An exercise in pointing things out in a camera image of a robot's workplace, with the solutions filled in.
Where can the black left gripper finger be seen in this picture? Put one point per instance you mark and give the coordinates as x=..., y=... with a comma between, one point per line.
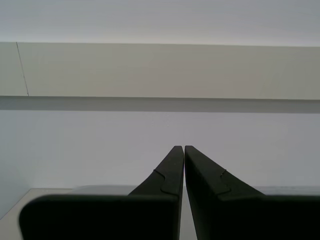
x=250, y=220
x=100, y=217

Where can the beige horizontal wall panel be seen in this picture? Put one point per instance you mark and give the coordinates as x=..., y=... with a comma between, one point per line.
x=150, y=72

